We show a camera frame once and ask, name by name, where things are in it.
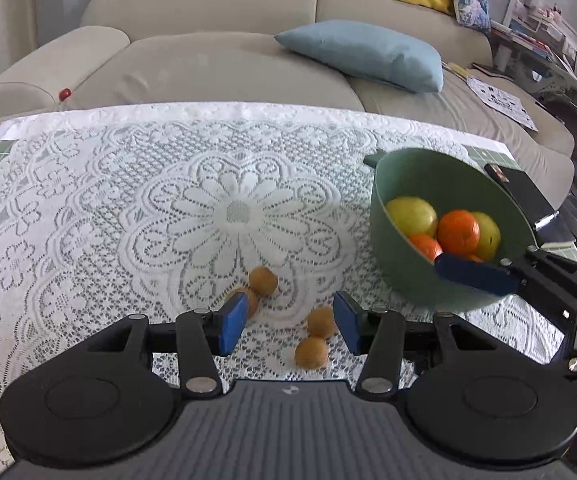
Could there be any brown kiwi fruit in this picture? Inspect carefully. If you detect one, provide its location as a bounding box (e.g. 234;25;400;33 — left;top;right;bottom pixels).
249;266;279;297
306;306;337;339
294;336;329;370
226;286;259;320

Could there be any small orange mandarin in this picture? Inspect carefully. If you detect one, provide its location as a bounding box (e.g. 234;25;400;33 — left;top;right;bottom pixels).
408;233;443;262

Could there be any light blue pillow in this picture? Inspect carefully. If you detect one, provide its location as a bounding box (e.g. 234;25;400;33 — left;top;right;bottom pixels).
274;20;444;93

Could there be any yellow lemon fruit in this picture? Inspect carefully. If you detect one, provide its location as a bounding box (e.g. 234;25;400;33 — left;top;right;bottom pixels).
472;211;501;262

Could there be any green plastic bowl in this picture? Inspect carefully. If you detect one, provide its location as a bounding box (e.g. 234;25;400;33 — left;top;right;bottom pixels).
363;148;535;312

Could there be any printed paper sheet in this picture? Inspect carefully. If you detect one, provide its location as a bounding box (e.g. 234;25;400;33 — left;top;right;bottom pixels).
467;76;538;132

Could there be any small red ball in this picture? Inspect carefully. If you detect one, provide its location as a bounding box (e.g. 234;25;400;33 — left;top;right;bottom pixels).
58;88;72;102

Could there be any white lace tablecloth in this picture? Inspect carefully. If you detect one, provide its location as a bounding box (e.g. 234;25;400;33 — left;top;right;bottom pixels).
0;102;567;476

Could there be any black phone on table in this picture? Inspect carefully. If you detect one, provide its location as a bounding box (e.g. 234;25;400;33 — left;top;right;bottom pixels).
485;164;559;231

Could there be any cluttered side desk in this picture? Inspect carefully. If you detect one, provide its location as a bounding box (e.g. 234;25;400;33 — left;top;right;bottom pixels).
491;0;577;110

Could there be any yellow-green apple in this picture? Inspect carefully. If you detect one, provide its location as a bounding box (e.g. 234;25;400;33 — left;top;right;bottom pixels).
385;196;438;237

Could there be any orange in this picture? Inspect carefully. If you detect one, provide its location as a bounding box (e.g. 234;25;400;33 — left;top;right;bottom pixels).
436;209;479;256

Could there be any blue patterned cushion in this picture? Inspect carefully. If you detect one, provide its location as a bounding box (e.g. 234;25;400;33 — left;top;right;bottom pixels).
453;0;491;35

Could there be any beige sectional sofa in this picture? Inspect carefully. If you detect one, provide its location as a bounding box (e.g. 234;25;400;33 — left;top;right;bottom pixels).
0;0;575;206

